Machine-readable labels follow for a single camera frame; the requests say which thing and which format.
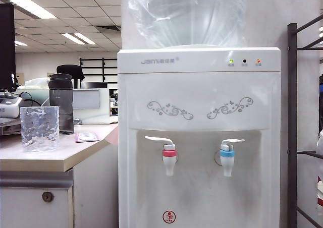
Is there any blue cold water tap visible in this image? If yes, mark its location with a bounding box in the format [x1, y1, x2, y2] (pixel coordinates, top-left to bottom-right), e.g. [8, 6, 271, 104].
[218, 138, 246, 178]

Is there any ceiling air vent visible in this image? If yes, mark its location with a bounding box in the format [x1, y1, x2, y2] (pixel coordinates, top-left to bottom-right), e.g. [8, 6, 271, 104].
[97, 25, 122, 34]

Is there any grey sports bottle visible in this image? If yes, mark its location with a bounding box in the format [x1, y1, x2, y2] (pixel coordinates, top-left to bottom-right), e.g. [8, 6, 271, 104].
[47, 73, 75, 135]

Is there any water jug in plastic bag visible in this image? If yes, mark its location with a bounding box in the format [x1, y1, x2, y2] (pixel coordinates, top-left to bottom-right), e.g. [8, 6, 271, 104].
[127, 0, 249, 49]

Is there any white bottle on rack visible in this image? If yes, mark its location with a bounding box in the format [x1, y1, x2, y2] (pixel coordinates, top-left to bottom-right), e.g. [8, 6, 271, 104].
[316, 128, 323, 155]

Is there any red hot water tap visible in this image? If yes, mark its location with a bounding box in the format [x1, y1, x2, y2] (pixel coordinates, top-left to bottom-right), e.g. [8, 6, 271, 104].
[144, 135, 178, 177]

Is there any white drawer cabinet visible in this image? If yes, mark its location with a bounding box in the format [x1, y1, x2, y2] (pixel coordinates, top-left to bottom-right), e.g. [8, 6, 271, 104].
[0, 171, 74, 228]

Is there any black and blue item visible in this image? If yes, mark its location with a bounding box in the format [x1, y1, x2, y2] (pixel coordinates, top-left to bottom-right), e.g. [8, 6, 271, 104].
[318, 74, 323, 105]

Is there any light wooden desk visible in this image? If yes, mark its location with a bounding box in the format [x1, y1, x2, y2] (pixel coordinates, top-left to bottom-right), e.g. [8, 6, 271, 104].
[0, 123, 119, 173]

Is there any grey document tray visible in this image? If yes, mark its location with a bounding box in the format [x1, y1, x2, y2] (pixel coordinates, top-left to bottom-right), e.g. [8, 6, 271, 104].
[0, 117, 23, 137]

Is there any pink booklet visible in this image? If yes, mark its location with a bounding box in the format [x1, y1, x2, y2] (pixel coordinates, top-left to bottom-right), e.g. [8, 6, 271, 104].
[74, 131, 100, 143]

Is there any black background shelf frame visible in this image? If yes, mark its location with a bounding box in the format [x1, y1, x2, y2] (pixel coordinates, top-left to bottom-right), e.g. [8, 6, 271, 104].
[79, 57, 118, 89]

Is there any black background monitor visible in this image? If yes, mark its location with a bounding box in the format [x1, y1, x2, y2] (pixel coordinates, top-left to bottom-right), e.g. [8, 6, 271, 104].
[80, 81, 108, 89]

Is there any white water dispenser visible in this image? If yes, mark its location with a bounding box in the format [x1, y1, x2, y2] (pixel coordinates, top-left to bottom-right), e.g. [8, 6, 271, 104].
[117, 44, 282, 228]

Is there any dark metal rack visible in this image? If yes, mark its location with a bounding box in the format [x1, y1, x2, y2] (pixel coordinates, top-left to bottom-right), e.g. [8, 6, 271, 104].
[287, 13, 323, 228]

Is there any large ceiling light panel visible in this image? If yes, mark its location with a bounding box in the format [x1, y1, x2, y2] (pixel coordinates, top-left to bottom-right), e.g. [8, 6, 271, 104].
[2, 0, 58, 19]

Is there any black office chair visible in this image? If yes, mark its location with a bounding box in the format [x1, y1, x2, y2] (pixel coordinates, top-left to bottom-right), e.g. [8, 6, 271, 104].
[56, 64, 85, 89]

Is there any red and white package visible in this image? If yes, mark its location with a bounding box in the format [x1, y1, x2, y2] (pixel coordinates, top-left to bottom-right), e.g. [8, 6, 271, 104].
[316, 176, 323, 206]

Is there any black computer monitor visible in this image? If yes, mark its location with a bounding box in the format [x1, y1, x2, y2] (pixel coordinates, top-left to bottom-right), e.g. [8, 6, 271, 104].
[0, 3, 17, 92]

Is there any double ceiling light panel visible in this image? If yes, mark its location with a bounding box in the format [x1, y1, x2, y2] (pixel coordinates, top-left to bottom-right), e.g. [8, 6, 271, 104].
[61, 32, 96, 45]

